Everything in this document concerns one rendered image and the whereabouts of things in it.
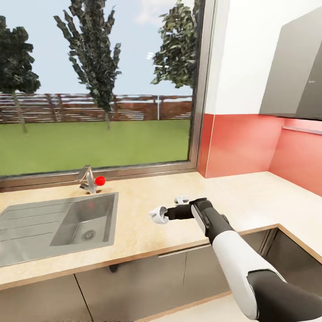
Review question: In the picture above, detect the coffee cup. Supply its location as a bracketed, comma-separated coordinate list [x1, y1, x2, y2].
[149, 205, 169, 225]

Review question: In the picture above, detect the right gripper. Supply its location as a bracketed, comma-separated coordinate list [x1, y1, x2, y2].
[164, 205, 188, 220]

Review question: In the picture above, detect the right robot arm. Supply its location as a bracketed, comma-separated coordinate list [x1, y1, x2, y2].
[164, 195, 322, 322]

